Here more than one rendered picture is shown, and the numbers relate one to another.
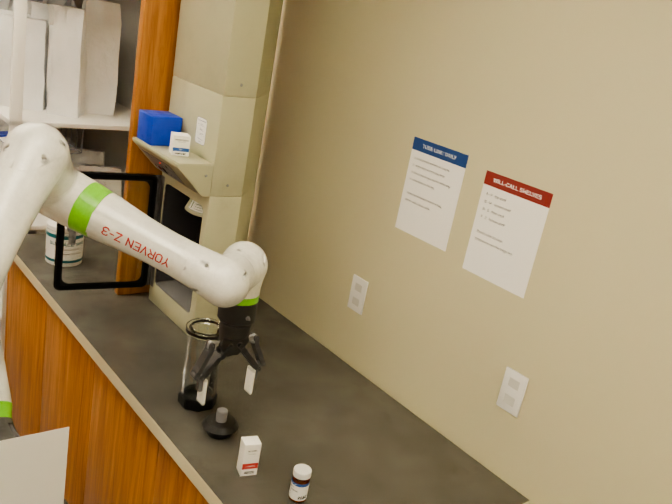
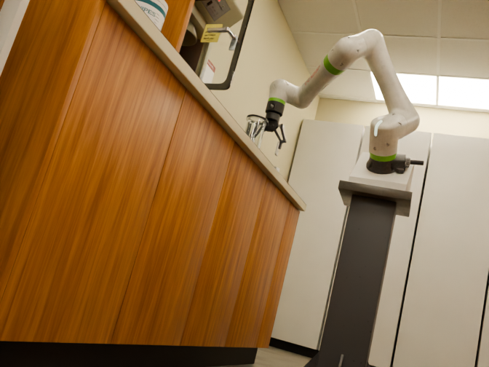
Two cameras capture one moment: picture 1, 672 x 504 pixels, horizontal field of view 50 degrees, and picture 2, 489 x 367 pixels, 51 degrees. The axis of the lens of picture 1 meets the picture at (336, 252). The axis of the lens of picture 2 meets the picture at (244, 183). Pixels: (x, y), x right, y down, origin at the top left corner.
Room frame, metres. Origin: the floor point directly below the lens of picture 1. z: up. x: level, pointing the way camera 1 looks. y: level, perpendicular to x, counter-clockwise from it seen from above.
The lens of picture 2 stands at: (2.72, 2.45, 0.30)
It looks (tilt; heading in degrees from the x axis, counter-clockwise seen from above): 13 degrees up; 244
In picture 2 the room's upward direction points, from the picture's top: 15 degrees clockwise
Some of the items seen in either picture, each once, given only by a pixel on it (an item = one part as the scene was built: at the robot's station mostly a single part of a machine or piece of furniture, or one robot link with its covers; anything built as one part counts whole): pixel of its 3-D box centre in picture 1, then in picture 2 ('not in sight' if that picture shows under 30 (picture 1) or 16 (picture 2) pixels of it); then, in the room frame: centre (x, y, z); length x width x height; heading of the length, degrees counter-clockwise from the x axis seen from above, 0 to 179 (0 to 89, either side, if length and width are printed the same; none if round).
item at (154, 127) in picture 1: (159, 127); not in sight; (2.21, 0.61, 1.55); 0.10 x 0.10 x 0.09; 42
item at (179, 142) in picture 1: (179, 144); not in sight; (2.11, 0.52, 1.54); 0.05 x 0.05 x 0.06; 25
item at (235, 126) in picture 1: (216, 206); not in sight; (2.26, 0.41, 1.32); 0.32 x 0.25 x 0.77; 42
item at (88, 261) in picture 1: (105, 231); (207, 40); (2.20, 0.74, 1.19); 0.30 x 0.01 x 0.40; 124
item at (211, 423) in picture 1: (220, 421); not in sight; (1.59, 0.20, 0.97); 0.09 x 0.09 x 0.07
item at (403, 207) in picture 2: not in sight; (375, 199); (1.14, 0.58, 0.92); 0.32 x 0.32 x 0.04; 45
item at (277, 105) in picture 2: (236, 308); (274, 109); (1.59, 0.21, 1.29); 0.12 x 0.09 x 0.06; 42
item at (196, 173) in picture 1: (169, 165); not in sight; (2.14, 0.55, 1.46); 0.32 x 0.12 x 0.10; 42
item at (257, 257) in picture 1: (242, 271); (280, 92); (1.58, 0.21, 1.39); 0.13 x 0.11 x 0.14; 172
